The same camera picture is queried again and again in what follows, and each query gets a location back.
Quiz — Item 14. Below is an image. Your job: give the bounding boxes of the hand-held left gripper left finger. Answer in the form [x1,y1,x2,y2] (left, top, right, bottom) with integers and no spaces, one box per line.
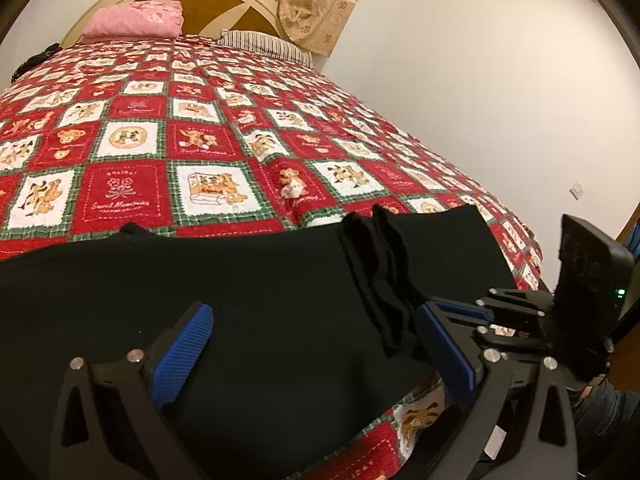
[48,301,216,480]

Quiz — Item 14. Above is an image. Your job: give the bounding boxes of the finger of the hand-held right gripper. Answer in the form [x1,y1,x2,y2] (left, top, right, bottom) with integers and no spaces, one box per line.
[474,324,552,357]
[475,287,555,328]

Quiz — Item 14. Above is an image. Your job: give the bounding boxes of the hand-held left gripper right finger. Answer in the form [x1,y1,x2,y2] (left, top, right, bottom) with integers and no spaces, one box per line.
[414,300,582,480]

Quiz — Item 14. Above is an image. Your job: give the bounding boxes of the black pants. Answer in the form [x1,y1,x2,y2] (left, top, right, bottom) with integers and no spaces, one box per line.
[0,203,518,480]

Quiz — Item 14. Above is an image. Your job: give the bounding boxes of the person's right forearm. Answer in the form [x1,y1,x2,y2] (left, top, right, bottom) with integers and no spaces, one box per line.
[570,377,640,476]

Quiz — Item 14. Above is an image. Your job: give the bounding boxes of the red printed bear bedspread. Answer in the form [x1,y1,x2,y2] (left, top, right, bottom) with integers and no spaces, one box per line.
[0,35,543,480]

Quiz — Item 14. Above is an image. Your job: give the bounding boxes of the striped pillow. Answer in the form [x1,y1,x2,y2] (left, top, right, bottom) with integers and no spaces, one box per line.
[218,30,315,68]

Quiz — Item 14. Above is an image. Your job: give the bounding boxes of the dark object on bedspread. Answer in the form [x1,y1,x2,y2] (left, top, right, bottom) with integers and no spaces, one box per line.
[10,46,63,82]

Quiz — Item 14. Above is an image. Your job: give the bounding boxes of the pink pillow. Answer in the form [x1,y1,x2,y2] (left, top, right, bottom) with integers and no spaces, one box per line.
[81,1,184,41]

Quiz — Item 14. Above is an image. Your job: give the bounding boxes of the cream and brown headboard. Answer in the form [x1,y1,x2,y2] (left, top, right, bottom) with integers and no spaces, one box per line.
[61,0,287,48]

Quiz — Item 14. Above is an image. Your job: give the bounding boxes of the cream floral curtain with valance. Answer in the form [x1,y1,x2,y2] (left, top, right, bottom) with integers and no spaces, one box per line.
[161,0,378,57]

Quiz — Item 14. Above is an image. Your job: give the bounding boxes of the wooden door frame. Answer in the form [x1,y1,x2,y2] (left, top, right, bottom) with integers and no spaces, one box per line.
[615,200,640,256]

